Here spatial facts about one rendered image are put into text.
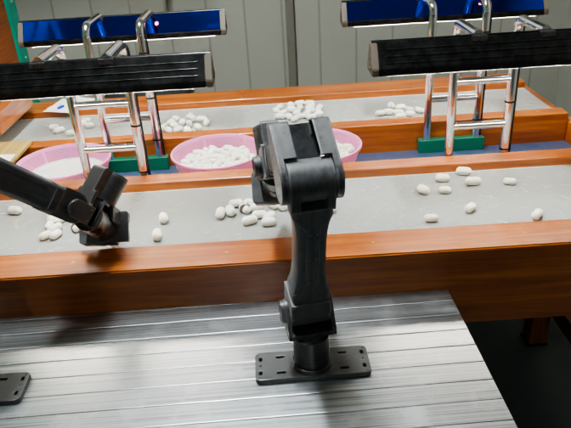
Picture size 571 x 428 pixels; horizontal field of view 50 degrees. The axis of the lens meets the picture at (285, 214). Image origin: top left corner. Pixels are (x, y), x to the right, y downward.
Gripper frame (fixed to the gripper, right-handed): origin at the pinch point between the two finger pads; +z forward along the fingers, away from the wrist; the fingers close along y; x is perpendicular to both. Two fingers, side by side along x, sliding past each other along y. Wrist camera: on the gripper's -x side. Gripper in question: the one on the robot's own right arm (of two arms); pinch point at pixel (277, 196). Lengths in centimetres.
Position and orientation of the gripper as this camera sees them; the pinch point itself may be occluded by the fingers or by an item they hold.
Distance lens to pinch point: 136.7
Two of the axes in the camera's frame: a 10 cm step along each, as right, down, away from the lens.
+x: 0.6, 9.7, -2.2
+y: -10.0, 0.6, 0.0
